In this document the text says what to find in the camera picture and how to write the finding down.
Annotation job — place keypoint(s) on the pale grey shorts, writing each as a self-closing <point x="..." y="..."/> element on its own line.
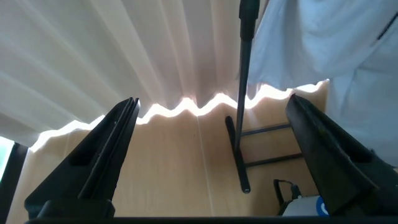
<point x="311" y="40"/>

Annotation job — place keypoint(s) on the black clothes rack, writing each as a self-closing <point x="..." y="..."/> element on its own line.
<point x="244" y="77"/>

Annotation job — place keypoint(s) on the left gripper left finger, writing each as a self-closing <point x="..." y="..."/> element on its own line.
<point x="93" y="168"/>

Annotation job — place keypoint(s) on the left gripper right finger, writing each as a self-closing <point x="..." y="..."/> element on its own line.
<point x="342" y="168"/>

